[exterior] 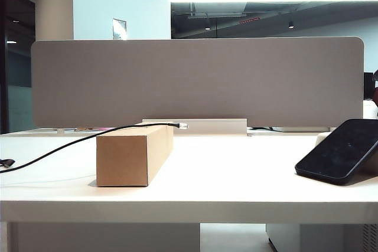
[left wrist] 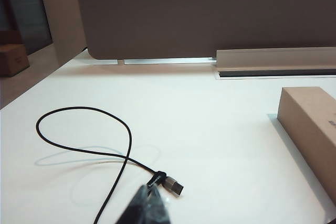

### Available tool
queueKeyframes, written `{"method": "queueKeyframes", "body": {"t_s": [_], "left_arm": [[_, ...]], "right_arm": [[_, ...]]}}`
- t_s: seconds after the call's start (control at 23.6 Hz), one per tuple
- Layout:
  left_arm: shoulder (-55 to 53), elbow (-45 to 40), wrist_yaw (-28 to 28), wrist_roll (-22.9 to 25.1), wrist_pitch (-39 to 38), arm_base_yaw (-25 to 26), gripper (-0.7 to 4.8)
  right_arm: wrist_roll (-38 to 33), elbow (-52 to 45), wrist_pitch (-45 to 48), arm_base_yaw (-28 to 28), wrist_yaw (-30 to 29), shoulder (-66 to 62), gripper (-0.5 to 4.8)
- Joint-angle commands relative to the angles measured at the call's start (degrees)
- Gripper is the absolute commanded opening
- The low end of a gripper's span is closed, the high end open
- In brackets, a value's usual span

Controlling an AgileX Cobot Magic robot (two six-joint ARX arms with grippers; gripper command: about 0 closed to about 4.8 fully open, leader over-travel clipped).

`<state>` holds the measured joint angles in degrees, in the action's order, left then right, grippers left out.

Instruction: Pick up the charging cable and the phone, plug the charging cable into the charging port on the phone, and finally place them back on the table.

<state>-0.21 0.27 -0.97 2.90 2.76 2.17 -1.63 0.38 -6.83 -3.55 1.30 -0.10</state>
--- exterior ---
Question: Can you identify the white rounded background object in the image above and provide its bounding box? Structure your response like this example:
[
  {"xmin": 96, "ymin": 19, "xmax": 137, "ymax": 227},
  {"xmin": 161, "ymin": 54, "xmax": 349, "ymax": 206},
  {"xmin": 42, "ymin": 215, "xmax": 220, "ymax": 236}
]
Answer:
[{"xmin": 362, "ymin": 100, "xmax": 378, "ymax": 119}]

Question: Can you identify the black charging cable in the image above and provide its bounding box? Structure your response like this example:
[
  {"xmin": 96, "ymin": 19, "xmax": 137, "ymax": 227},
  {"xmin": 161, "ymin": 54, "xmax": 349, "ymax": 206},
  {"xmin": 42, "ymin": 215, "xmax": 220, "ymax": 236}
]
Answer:
[{"xmin": 0, "ymin": 122, "xmax": 189, "ymax": 174}]

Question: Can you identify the black smartphone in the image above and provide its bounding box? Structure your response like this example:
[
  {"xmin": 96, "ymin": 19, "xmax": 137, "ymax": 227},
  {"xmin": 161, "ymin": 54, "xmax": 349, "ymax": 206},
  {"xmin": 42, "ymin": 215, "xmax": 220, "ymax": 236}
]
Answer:
[{"xmin": 294, "ymin": 118, "xmax": 378, "ymax": 186}]

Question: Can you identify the brown cardboard box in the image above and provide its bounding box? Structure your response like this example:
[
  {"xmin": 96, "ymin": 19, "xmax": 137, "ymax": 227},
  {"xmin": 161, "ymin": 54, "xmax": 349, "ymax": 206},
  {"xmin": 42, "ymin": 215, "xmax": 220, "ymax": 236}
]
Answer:
[{"xmin": 96, "ymin": 124, "xmax": 174, "ymax": 188}]

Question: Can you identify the black background monitor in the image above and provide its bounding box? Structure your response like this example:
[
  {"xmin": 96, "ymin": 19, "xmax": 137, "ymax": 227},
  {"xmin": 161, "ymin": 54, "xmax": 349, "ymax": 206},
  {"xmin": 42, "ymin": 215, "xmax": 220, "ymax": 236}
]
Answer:
[{"xmin": 363, "ymin": 72, "xmax": 374, "ymax": 100}]

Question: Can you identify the framed wall notice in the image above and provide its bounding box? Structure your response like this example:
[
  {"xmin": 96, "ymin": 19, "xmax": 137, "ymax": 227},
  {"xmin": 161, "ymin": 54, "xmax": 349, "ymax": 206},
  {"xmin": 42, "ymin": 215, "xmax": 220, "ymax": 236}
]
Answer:
[{"xmin": 112, "ymin": 18, "xmax": 128, "ymax": 41}]

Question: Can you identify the grey fabric desk divider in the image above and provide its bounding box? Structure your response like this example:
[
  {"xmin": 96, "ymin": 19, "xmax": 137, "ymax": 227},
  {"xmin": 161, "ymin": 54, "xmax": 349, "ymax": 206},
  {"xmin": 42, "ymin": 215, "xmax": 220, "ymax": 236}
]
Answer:
[{"xmin": 30, "ymin": 37, "xmax": 366, "ymax": 129}]

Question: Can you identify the white foam phone stand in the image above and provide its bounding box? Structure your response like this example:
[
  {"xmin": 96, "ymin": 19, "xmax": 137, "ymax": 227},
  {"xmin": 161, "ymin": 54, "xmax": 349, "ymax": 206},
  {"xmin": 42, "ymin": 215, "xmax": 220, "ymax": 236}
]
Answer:
[{"xmin": 315, "ymin": 129, "xmax": 334, "ymax": 148}]

